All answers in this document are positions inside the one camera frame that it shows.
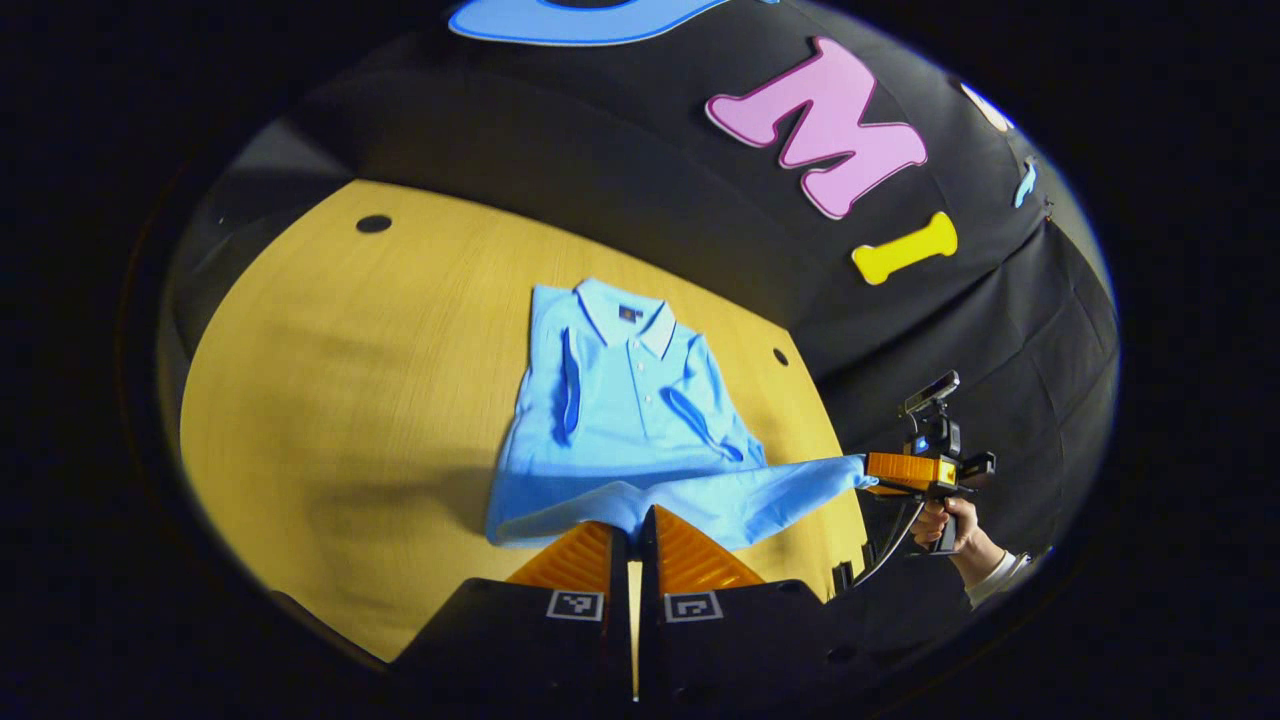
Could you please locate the light blue T-shirt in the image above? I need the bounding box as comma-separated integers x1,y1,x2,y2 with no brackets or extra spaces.
485,278,879,553

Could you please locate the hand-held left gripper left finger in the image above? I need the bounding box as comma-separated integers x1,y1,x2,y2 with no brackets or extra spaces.
390,520,635,713

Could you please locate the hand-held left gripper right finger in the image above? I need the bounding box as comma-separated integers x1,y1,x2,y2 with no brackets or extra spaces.
638,505,901,713

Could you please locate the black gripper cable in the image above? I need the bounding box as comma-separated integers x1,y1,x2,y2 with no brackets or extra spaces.
833,497,927,598

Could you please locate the black backdrop cloth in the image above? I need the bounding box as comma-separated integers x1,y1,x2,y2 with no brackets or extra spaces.
160,0,1121,641

